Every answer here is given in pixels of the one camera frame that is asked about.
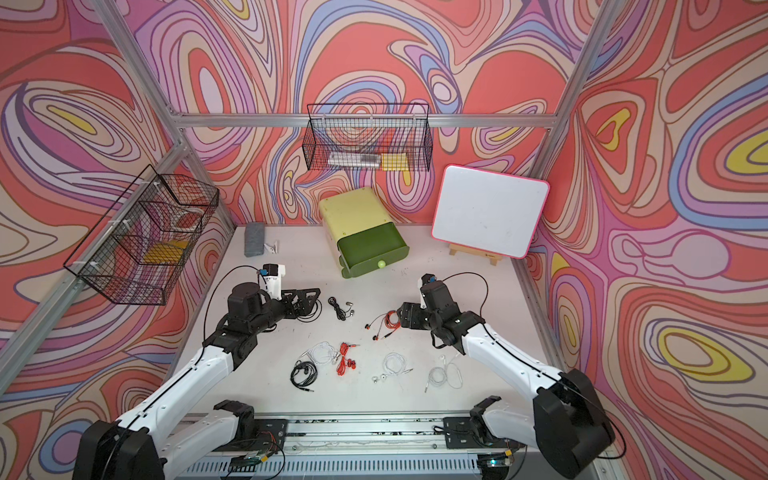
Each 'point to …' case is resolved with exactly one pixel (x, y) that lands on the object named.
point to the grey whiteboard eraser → (254, 239)
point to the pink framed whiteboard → (489, 210)
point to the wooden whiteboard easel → (475, 252)
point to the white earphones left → (322, 352)
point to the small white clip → (273, 248)
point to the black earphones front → (304, 374)
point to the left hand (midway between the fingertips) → (311, 292)
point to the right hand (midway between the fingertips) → (411, 320)
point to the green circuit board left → (248, 461)
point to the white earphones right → (452, 373)
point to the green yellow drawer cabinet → (364, 235)
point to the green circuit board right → (497, 460)
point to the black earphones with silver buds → (341, 314)
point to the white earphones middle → (393, 363)
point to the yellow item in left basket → (165, 252)
